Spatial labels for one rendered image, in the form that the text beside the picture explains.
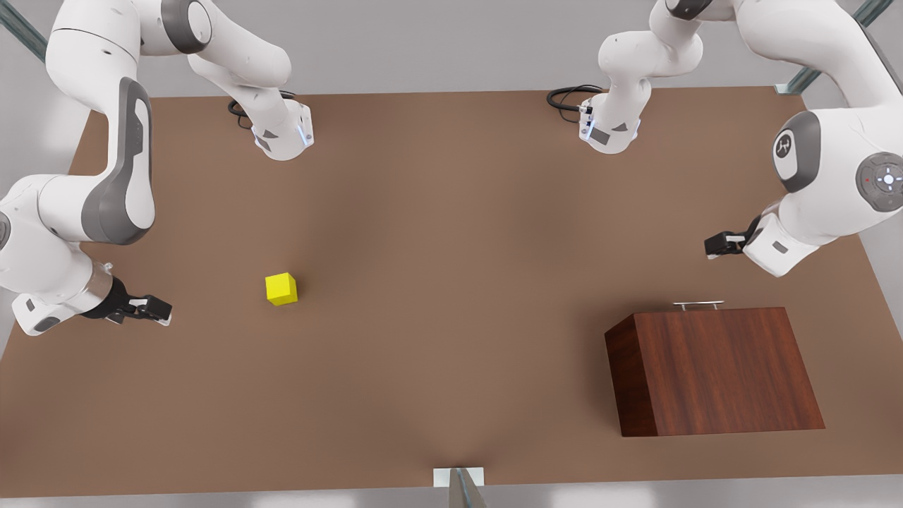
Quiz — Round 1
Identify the dark wooden drawer cabinet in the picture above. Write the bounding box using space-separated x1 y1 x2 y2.
604 306 827 438

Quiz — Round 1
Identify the yellow cube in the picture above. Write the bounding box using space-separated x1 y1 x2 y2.
265 272 299 308

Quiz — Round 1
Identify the black cable loop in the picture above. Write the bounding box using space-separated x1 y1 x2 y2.
227 90 298 132
546 84 607 125

